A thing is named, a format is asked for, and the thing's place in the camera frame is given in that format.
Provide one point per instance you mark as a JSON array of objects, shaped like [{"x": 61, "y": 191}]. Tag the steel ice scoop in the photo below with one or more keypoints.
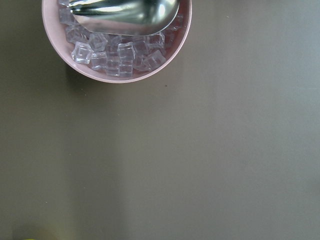
[{"x": 124, "y": 17}]

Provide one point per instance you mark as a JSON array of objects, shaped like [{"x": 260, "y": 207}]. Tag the pink ice bowl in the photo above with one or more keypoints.
[{"x": 56, "y": 34}]

